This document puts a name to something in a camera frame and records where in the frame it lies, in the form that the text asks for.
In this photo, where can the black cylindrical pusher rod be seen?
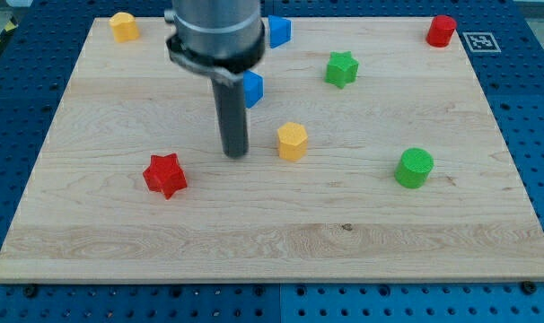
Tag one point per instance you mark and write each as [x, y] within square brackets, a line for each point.
[232, 120]

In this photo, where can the red star block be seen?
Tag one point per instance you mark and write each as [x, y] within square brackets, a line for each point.
[165, 175]

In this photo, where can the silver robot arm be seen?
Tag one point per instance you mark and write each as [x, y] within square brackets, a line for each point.
[221, 40]

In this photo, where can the green star block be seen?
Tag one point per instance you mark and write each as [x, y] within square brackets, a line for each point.
[341, 69]

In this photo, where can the blue block lower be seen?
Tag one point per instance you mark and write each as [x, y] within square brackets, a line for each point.
[253, 88]

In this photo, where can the blue block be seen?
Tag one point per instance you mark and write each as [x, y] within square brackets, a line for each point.
[280, 31]
[253, 88]

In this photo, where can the yellow hexagon block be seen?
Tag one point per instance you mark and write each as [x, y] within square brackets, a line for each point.
[292, 141]

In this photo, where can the blue block upper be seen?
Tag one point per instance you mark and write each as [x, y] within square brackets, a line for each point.
[280, 31]

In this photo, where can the yellow block top left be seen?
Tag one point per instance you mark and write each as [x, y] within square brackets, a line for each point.
[124, 27]

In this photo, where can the wooden board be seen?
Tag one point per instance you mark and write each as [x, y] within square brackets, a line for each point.
[335, 216]

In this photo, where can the green cylinder block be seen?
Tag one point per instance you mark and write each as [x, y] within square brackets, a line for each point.
[414, 167]

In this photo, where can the red cylinder block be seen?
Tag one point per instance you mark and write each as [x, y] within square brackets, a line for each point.
[440, 31]

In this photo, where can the white fiducial marker tag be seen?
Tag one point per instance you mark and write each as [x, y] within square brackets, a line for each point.
[481, 42]

